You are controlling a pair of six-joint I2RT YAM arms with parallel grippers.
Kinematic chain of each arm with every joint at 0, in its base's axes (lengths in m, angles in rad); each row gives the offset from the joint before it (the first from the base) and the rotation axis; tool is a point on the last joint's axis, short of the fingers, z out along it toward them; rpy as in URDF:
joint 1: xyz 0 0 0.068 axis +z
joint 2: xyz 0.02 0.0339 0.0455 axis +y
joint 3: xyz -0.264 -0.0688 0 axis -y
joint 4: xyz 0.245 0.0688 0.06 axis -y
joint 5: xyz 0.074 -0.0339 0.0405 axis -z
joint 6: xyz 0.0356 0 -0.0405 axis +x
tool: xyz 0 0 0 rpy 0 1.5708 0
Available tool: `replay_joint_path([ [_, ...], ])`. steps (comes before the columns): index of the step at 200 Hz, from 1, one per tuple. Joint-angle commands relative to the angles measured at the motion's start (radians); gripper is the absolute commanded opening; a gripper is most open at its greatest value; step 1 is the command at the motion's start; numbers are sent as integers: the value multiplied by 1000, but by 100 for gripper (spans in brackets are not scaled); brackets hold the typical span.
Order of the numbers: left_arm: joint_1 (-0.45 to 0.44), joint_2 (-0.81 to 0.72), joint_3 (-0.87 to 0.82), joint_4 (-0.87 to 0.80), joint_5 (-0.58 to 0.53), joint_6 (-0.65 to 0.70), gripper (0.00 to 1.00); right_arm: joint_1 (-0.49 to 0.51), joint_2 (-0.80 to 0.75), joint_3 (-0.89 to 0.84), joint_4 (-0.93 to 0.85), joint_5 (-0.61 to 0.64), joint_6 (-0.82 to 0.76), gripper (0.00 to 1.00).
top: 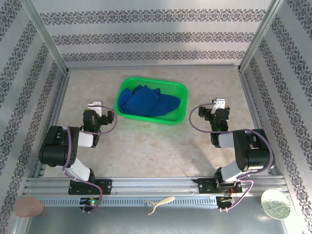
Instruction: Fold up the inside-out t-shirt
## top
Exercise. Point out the aluminium frame post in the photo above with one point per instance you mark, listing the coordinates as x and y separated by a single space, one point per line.
260 34
46 36

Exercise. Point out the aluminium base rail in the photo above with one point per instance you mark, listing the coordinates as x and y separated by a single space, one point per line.
151 67
265 146

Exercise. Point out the green plastic basket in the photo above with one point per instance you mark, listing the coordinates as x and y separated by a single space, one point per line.
180 92

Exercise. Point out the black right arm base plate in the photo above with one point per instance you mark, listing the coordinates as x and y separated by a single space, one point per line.
203 186

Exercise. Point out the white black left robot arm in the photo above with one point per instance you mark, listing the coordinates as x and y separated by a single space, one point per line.
53 151

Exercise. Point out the beige plastic peeler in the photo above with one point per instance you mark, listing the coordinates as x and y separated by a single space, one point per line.
163 201

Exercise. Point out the wide aluminium mounting rail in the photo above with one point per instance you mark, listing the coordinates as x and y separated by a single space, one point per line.
151 185

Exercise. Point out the translucent pink cup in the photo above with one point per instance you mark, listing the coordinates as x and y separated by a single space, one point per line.
29 207

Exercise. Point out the round green patterned disc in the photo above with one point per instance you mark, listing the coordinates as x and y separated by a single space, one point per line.
276 204

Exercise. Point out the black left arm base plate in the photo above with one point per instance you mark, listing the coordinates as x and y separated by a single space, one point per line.
107 186

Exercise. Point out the blue t-shirt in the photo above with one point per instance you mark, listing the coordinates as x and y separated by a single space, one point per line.
146 101

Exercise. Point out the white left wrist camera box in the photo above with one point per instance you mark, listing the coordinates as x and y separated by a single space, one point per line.
95 106

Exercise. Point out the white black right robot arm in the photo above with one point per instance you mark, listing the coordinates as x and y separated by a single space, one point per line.
256 156

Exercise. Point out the small circuit board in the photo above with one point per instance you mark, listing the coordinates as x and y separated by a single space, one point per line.
225 200
91 201

